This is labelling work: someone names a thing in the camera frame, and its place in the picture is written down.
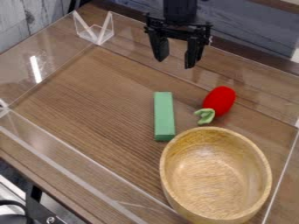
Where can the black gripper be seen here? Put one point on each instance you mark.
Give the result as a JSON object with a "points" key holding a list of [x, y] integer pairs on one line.
{"points": [[194, 31]]}

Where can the red plush strawberry toy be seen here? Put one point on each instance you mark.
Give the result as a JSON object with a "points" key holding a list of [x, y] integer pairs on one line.
{"points": [[217, 104]]}

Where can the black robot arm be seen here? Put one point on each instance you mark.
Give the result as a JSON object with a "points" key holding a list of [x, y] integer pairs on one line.
{"points": [[179, 10]]}

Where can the green rectangular block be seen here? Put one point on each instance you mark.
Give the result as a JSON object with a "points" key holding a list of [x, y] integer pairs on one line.
{"points": [[163, 116]]}

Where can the wooden oval bowl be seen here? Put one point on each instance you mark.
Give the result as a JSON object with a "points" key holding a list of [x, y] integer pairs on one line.
{"points": [[215, 175]]}

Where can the clear acrylic corner bracket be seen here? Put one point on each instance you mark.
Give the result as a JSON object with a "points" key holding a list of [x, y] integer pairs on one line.
{"points": [[95, 34]]}

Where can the clear acrylic tray wall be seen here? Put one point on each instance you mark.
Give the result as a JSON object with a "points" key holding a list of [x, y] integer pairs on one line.
{"points": [[87, 188]]}

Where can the black metal frame base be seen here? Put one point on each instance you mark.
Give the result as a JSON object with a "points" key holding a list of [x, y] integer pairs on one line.
{"points": [[35, 213]]}

